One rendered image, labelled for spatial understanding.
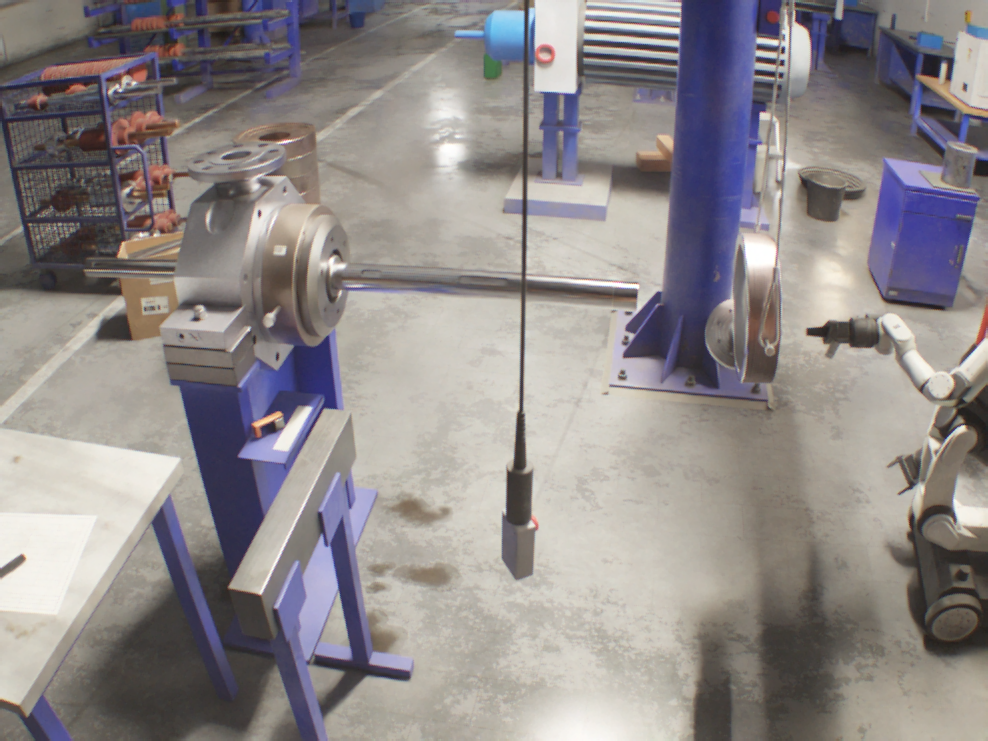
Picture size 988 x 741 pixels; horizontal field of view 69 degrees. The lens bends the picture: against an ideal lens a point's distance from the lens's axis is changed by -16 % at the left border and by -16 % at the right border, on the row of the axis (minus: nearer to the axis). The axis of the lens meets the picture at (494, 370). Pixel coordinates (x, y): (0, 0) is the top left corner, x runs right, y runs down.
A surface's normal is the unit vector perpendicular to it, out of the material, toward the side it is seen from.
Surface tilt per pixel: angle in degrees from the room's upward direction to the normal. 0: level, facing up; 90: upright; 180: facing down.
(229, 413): 90
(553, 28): 90
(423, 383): 0
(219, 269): 45
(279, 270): 61
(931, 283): 90
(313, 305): 93
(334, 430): 0
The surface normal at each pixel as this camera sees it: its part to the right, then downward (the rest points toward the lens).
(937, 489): -0.25, 0.51
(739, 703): 0.00, -0.85
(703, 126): -0.50, 0.46
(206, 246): -0.11, -0.23
